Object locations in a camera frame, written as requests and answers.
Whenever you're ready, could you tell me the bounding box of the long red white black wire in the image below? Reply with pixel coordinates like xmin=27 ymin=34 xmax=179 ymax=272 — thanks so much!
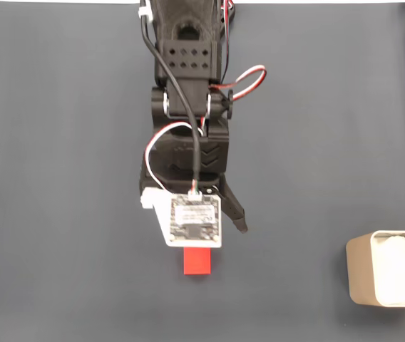
xmin=207 ymin=0 xmax=268 ymax=104

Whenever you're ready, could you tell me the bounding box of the red cube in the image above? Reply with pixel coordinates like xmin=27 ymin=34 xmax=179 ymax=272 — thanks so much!
xmin=183 ymin=247 xmax=213 ymax=276

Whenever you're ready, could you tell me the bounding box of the short looped red white wire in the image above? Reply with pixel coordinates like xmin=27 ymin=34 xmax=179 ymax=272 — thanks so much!
xmin=144 ymin=120 xmax=207 ymax=192

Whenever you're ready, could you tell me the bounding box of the camera board on white mount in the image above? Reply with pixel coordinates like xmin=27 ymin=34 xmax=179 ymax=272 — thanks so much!
xmin=139 ymin=187 xmax=223 ymax=249

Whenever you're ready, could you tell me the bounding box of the black camera cable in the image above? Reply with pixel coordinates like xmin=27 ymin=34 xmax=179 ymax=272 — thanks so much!
xmin=138 ymin=0 xmax=205 ymax=186

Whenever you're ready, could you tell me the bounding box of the dark grey table mat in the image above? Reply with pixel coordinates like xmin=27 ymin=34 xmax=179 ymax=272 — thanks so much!
xmin=0 ymin=2 xmax=405 ymax=342

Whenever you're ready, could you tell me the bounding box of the beige metal box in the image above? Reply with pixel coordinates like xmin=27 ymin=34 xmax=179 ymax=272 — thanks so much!
xmin=345 ymin=230 xmax=405 ymax=308

